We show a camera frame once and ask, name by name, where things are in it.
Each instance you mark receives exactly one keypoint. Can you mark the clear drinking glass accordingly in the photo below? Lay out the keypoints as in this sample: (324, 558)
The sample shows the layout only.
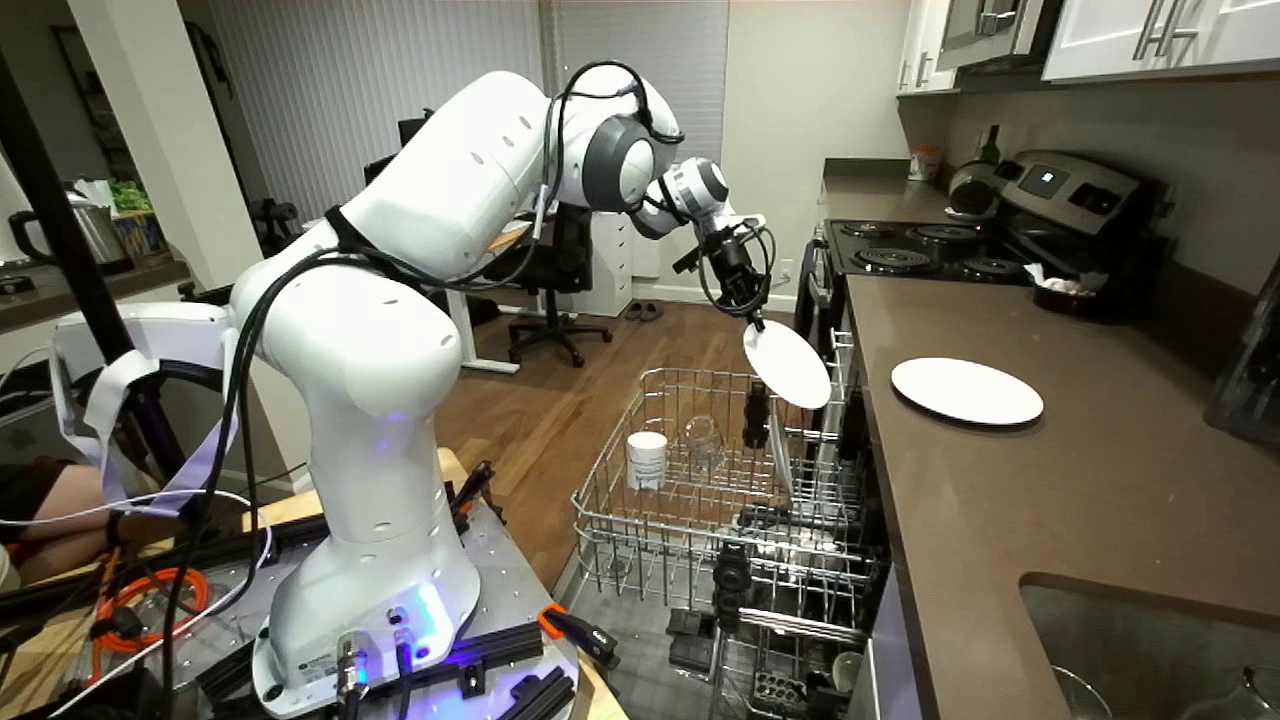
(701, 442)

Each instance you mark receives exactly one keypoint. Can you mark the dishwasher rack with black holders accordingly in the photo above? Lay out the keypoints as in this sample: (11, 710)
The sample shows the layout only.
(695, 652)

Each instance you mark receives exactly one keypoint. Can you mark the black pan with white paper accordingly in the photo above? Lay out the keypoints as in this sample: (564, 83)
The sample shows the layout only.
(1087, 301)

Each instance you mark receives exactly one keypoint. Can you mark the white cup in rack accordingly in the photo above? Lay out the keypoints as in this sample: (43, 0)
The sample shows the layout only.
(647, 463)

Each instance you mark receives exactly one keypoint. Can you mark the black office chair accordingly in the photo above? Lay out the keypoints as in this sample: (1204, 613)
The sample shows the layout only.
(564, 275)

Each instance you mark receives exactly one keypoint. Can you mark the black monitor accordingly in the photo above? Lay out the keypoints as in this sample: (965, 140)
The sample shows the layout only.
(408, 128)

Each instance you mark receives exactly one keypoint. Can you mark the white rounded frame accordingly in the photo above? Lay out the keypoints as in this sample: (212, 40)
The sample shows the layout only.
(172, 334)

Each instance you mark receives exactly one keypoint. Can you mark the steel kitchen sink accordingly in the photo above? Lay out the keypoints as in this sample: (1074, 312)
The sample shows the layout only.
(1147, 652)

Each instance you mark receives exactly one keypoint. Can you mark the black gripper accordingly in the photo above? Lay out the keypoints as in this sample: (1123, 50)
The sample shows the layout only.
(724, 264)

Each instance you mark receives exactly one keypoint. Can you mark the white drawer unit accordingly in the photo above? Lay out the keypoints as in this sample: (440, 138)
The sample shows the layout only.
(625, 275)

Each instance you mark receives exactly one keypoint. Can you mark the robot mounting table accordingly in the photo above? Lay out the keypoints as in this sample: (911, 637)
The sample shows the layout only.
(514, 572)

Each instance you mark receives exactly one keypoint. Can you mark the black bar clamp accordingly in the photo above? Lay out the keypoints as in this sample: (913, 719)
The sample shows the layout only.
(514, 652)

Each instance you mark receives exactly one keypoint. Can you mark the narrow white wall cabinet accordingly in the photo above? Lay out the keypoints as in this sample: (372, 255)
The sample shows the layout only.
(923, 47)

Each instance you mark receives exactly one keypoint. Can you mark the white round plate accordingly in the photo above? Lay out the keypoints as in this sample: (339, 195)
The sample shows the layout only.
(786, 364)
(965, 388)

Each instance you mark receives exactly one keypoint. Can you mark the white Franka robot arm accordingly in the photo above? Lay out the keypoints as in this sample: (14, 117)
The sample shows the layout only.
(362, 401)

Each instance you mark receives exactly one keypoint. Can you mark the white window blinds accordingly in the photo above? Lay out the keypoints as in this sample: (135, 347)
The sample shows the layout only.
(695, 40)

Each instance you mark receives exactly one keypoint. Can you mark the orange clamp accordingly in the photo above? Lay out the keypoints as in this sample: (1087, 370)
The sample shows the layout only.
(184, 581)

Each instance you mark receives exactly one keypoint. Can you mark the wooden desk with white legs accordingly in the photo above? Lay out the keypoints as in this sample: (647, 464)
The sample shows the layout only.
(465, 334)

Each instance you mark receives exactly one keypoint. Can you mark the black tripod pole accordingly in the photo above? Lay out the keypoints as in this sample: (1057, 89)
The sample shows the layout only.
(67, 255)

